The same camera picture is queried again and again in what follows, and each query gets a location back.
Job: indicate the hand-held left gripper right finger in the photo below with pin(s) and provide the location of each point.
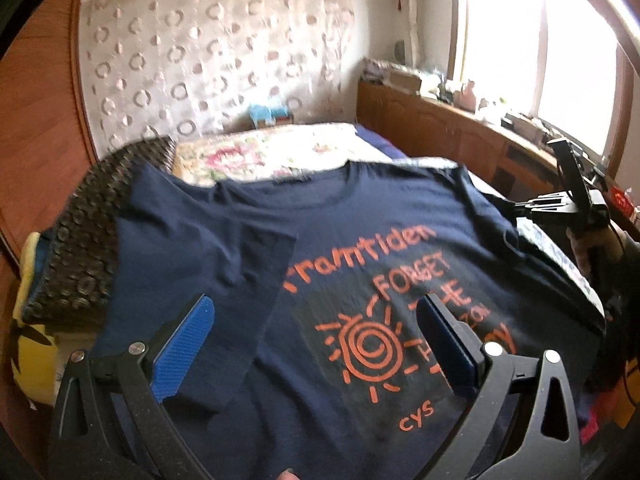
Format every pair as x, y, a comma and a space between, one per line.
449, 341

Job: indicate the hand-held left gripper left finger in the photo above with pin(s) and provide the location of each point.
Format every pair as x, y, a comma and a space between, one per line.
184, 347

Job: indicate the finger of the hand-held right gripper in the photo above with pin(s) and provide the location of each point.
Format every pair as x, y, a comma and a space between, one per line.
537, 209
570, 170

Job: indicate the navy printed t-shirt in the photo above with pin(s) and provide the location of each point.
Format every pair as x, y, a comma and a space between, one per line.
320, 280

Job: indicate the person's right hand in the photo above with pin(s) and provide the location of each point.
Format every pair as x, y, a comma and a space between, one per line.
582, 255

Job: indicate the red packet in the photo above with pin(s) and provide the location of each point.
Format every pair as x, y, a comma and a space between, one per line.
625, 201

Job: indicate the blue floral bedsheet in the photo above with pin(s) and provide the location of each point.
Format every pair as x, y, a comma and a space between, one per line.
560, 255

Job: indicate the wooden cabinet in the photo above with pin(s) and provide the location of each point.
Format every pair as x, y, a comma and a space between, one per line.
450, 130

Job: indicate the pink jug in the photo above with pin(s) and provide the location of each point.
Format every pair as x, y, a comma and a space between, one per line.
468, 96

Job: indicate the window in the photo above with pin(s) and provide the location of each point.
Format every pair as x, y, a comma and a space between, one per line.
540, 40

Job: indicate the dark circle-patterned folded cloth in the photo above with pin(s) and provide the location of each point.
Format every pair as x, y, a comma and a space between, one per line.
95, 240

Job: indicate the yellow cloth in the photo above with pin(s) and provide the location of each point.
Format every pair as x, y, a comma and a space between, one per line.
32, 355

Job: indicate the purple cloth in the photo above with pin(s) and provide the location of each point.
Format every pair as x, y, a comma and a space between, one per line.
377, 142

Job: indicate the cardboard box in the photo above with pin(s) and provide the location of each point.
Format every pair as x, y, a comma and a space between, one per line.
406, 81

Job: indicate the pink floral blanket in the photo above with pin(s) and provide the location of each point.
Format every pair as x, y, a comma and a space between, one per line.
265, 152

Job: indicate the sheer window curtain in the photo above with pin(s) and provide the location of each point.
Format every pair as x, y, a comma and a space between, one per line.
407, 5

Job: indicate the blue tissue box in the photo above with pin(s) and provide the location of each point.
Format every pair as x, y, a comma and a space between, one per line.
269, 116

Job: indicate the wooden wardrobe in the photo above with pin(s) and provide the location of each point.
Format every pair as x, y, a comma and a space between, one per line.
40, 135

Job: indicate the sheer circle-patterned curtain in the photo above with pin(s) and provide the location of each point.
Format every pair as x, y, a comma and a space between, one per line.
200, 55

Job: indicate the dark wall ornament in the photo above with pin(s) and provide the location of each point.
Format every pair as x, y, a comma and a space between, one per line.
400, 50

